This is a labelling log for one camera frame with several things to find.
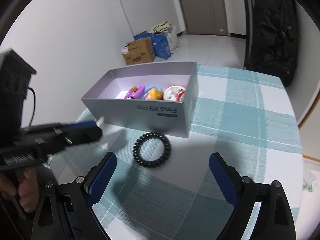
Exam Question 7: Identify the black spiral hair tie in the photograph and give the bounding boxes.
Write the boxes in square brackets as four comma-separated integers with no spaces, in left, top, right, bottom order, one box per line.
[132,130,172,169]

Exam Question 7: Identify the pink pig toy charm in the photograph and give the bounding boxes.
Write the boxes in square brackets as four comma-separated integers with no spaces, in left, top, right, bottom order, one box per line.
[147,88,163,100]

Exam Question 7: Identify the light blue ring bracelet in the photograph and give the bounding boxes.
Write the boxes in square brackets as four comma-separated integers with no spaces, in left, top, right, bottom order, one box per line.
[143,84,164,100]

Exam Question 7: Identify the red rimmed pin badge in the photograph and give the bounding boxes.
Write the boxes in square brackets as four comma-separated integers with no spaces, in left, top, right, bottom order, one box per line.
[163,85,186,102]

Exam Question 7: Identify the person's left hand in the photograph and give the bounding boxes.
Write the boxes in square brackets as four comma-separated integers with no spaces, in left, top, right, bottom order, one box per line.
[1,167,40,213]

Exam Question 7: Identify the teal plaid tablecloth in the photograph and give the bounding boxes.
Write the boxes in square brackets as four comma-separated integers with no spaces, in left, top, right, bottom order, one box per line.
[50,65,303,239]

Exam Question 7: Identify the grey open phone box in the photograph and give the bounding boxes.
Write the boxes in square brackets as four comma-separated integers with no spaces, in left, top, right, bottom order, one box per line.
[82,62,199,138]

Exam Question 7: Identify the brown cardboard box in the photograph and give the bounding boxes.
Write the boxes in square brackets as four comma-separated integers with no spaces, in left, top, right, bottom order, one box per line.
[120,37,155,66]

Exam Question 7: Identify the blue cardboard box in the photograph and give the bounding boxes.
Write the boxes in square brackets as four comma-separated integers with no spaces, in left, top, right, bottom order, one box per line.
[134,33,171,60]

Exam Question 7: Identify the beige tote bag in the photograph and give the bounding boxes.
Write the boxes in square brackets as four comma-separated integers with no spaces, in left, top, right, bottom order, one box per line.
[150,21,180,54]

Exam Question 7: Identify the black backpack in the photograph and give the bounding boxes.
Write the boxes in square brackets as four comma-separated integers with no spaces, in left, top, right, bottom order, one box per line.
[247,0,298,87]

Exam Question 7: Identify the grey brown door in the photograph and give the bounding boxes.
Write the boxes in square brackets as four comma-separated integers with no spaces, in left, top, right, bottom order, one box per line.
[179,0,228,36]

